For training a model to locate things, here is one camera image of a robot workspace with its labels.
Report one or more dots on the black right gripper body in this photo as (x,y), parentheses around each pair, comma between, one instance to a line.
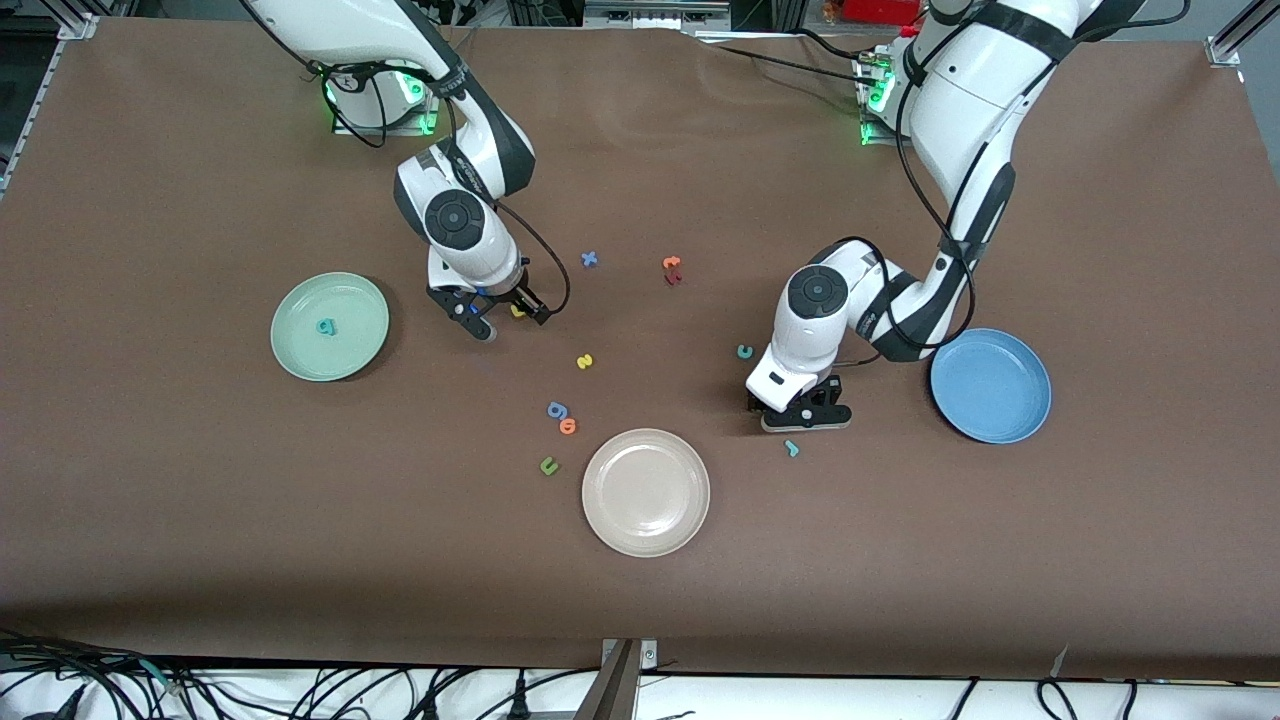
(517,296)

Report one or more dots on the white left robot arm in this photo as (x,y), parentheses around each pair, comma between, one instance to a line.
(960,110)

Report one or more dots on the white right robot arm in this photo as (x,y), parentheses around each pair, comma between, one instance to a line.
(480,250)

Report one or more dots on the beige plate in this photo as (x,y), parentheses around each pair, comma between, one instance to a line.
(645,492)

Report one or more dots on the blue plate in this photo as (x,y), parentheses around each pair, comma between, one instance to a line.
(990,390)

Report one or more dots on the light green plate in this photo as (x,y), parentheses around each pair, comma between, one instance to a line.
(320,360)

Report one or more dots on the brown table cover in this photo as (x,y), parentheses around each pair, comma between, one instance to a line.
(900,560)

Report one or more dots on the black equipment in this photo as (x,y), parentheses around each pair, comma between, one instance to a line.
(545,12)

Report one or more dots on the grey electronics box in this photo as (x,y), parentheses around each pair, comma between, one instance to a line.
(650,15)

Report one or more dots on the white paper scrap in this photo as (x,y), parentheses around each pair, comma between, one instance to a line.
(1060,662)

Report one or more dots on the red box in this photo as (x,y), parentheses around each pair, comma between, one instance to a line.
(880,10)

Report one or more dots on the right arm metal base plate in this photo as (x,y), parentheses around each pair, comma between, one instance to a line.
(433,110)

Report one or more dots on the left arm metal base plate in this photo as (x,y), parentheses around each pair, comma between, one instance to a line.
(868,135)

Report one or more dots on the metal corner bracket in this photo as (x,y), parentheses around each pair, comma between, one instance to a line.
(648,655)

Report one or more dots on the aluminium frame post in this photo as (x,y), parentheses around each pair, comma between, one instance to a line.
(610,695)

